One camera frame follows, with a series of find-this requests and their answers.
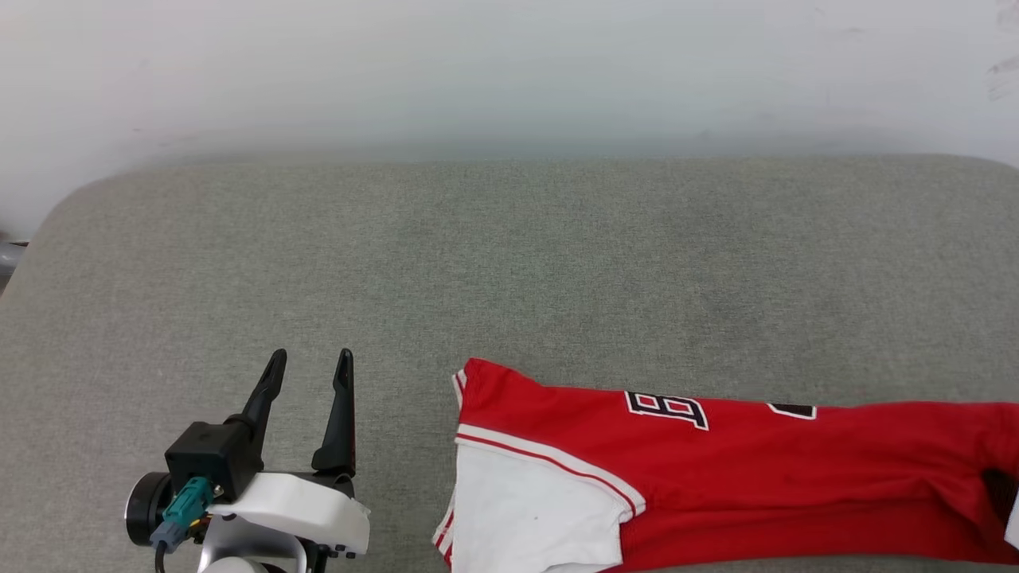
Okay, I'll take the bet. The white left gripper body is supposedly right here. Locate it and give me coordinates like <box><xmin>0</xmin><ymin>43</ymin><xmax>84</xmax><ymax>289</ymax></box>
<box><xmin>125</xmin><ymin>472</ymin><xmax>372</xmax><ymax>556</ymax></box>

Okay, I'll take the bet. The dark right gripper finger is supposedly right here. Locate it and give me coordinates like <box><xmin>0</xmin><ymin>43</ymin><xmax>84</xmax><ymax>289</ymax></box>
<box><xmin>982</xmin><ymin>468</ymin><xmax>1018</xmax><ymax>528</ymax></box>

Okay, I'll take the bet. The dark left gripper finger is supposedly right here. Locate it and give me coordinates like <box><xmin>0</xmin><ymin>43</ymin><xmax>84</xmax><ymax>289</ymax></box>
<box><xmin>311</xmin><ymin>348</ymin><xmax>357</xmax><ymax>477</ymax></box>
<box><xmin>225</xmin><ymin>349</ymin><xmax>288</xmax><ymax>458</ymax></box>

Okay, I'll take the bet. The red and white jersey shirt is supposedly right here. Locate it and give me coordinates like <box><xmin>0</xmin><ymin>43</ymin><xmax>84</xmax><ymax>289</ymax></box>
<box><xmin>432</xmin><ymin>357</ymin><xmax>1019</xmax><ymax>573</ymax></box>

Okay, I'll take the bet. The grey cylindrical object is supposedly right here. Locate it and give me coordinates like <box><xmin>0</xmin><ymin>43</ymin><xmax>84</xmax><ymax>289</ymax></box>
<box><xmin>0</xmin><ymin>235</ymin><xmax>29</xmax><ymax>279</ymax></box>

